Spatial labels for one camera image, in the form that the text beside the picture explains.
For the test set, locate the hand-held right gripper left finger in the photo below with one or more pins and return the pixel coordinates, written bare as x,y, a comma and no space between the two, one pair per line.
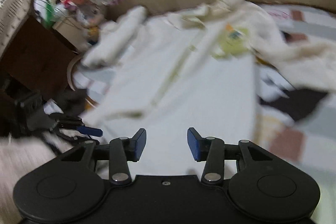
140,144

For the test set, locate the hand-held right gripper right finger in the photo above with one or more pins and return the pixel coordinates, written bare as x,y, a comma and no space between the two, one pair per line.
193,145

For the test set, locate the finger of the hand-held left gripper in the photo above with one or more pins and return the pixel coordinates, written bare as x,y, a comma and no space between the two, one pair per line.
67,117
90,131

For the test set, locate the white sweatshirt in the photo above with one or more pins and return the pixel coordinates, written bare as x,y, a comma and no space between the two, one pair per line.
183,82

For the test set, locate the round tan rimmed basket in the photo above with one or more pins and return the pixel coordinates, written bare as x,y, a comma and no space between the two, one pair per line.
72,74

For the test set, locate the brown wooden nightstand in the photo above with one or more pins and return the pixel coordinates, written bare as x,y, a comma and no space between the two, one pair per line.
34,56

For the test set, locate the green plastic item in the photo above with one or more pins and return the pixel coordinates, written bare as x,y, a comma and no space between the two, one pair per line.
49,12

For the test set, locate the white perforated panel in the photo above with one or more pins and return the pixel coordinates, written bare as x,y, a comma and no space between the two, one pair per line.
13,11

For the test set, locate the grey plush toy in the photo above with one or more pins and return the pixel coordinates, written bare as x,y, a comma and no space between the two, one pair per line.
89,12

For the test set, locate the dark cloth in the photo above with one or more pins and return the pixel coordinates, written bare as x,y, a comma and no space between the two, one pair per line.
296,103

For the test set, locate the patterned bedsheet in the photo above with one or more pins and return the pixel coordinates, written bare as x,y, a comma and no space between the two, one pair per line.
309,134

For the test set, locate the cream knitted garment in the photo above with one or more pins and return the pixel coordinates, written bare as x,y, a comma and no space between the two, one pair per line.
296,61

